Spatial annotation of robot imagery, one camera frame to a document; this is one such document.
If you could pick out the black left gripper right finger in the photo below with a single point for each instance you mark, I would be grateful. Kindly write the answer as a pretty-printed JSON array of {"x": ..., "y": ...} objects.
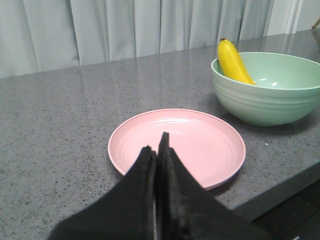
[{"x": 186, "y": 211}]

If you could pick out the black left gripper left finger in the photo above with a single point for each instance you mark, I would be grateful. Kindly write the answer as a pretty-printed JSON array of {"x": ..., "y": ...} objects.
[{"x": 124, "y": 213}]

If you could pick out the yellow banana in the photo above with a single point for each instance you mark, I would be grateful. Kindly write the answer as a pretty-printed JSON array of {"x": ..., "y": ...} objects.
[{"x": 231, "y": 62}]

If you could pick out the pink plate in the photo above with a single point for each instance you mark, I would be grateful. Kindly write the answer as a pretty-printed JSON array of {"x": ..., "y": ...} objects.
[{"x": 210, "y": 148}]

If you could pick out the green bowl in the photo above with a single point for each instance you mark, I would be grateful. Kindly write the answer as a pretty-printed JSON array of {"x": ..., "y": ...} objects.
[{"x": 286, "y": 89}]

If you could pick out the white curtain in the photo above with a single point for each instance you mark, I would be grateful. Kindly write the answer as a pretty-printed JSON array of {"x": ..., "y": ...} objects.
[{"x": 43, "y": 35}]

